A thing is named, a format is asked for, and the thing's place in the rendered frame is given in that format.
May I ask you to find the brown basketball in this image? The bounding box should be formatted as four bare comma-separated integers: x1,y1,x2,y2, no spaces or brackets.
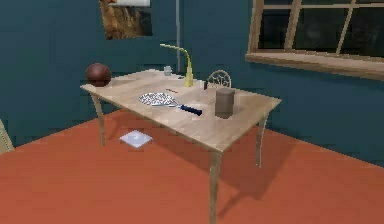
85,62,113,88

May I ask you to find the blue handled tennis racket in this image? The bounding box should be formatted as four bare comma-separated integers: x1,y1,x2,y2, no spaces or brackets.
138,92,203,117

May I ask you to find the white square flat box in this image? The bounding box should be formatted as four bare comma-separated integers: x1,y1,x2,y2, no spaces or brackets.
119,130,154,149

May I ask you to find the wooden framed window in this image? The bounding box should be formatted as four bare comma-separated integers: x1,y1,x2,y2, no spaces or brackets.
245,0,384,82

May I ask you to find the yellow table lamp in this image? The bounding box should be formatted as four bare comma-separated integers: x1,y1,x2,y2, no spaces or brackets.
159,43,195,88

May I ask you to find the brown cylindrical container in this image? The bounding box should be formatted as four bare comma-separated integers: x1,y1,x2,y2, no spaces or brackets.
214,87,236,120

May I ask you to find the brown framed wall picture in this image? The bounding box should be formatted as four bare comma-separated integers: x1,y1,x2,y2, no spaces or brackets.
98,0,154,41

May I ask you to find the light wooden table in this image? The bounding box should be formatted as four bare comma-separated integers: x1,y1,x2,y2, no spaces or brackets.
80,68,283,224

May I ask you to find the beige furniture edge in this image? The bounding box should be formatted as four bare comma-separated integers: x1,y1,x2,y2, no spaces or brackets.
0,118,15,156

